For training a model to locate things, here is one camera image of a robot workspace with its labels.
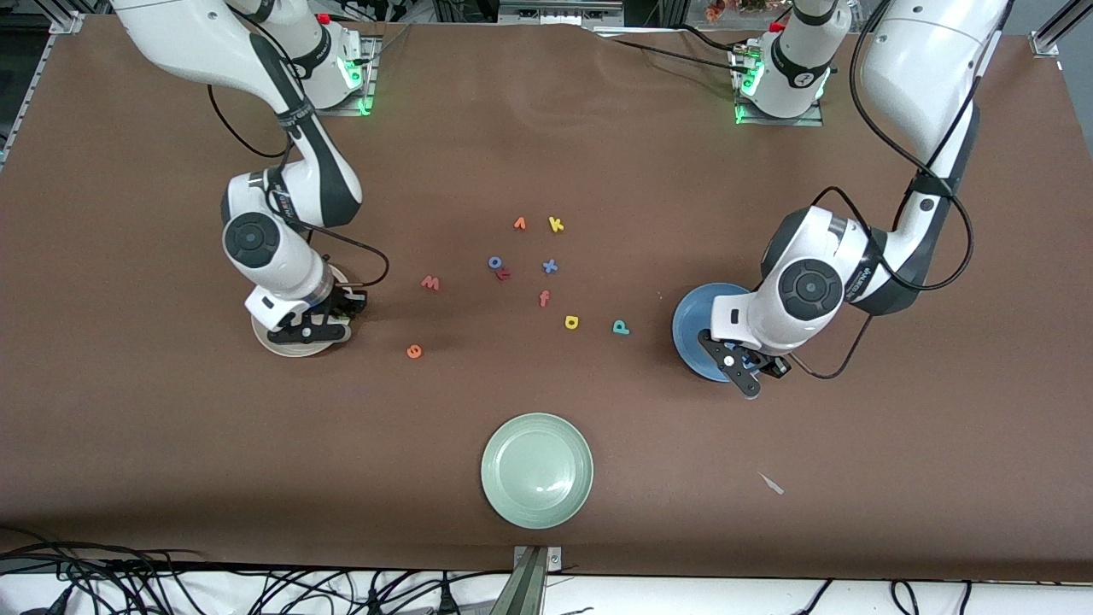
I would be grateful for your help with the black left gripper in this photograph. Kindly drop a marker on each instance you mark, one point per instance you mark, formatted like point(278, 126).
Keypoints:
point(775, 366)

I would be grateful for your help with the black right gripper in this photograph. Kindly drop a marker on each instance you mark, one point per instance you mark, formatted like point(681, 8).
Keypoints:
point(348, 302)

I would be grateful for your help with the red foam letter w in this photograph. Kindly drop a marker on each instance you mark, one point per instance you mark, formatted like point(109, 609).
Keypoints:
point(430, 284)

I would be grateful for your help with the teal foam letter p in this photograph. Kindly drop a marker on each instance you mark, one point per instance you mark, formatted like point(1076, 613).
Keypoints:
point(617, 328)

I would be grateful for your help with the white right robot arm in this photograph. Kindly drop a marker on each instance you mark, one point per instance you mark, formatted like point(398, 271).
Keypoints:
point(282, 256)

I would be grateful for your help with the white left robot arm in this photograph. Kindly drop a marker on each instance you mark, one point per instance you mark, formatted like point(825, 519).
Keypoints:
point(922, 60)

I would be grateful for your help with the beige brown plate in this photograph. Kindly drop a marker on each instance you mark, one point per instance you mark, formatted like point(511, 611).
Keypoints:
point(299, 350)

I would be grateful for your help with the blue plate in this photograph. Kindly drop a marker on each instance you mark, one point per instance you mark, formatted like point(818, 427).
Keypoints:
point(687, 329)

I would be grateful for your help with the small grey paper scrap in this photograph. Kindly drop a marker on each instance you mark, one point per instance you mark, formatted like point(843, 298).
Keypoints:
point(773, 485)

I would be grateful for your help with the green plate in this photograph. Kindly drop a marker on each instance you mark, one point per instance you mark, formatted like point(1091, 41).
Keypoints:
point(536, 470)

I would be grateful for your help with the grey metal box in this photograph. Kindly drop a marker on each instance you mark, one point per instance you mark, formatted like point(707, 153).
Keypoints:
point(555, 13)

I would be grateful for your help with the orange dried flowers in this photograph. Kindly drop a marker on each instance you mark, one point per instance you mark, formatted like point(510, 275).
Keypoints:
point(716, 8)

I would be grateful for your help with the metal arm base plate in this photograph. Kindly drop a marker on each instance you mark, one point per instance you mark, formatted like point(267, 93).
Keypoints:
point(363, 107)
point(781, 122)

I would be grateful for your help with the metal table bracket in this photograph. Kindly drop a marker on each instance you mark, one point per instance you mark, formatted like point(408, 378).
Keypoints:
point(529, 589)

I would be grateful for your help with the aluminium frame profile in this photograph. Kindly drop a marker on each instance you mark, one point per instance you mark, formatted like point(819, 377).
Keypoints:
point(1043, 43)
point(64, 21)

